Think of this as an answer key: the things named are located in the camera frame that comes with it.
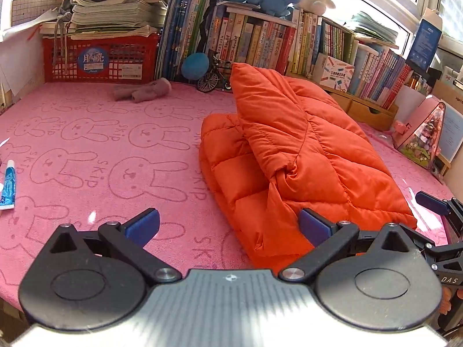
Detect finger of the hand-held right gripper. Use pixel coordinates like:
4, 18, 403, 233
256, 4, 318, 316
398, 224, 440, 259
415, 191, 463, 241

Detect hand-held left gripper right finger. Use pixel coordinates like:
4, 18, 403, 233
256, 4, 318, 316
278, 208, 415, 283

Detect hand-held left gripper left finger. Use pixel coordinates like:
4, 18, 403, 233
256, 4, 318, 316
49, 207, 181, 284

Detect orange down jacket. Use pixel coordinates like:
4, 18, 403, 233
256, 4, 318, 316
199, 62, 418, 275

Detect pink triangular toy house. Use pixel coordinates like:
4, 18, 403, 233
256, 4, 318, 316
392, 95, 446, 170

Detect small wood-framed whiteboard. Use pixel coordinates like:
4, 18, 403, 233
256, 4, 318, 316
436, 99, 463, 169

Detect brown cardboard box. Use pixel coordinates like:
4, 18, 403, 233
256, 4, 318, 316
432, 80, 463, 105

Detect wooden desk shelf with drawers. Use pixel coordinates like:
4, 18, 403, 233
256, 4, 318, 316
289, 72, 398, 131

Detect grey knitted glove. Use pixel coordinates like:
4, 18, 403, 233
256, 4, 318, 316
113, 77, 172, 104

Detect blue white toothpaste tube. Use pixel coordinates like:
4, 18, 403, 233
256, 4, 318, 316
0, 160, 18, 211

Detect white pencil-print box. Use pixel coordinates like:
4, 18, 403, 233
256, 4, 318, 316
320, 54, 356, 93

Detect dark blue carton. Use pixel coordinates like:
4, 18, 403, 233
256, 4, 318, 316
405, 7, 444, 71

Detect miniature bicycle model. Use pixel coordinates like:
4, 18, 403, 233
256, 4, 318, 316
196, 55, 234, 94

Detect red plastic crate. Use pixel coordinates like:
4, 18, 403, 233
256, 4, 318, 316
41, 33, 161, 84

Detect stack of green booklets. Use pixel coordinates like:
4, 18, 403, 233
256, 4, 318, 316
349, 11, 400, 46

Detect row of books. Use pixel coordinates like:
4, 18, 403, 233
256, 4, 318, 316
155, 0, 433, 111

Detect white paper sheets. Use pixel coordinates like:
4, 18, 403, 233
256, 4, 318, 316
0, 18, 44, 96

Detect stack of paper booklets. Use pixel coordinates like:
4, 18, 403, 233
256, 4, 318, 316
40, 0, 169, 40

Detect grid-lined board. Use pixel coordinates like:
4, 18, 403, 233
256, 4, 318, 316
11, 0, 60, 26

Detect black strap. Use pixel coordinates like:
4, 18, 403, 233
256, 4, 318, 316
197, 0, 218, 56

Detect grey braided cord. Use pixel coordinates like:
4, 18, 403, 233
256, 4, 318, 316
52, 0, 73, 67

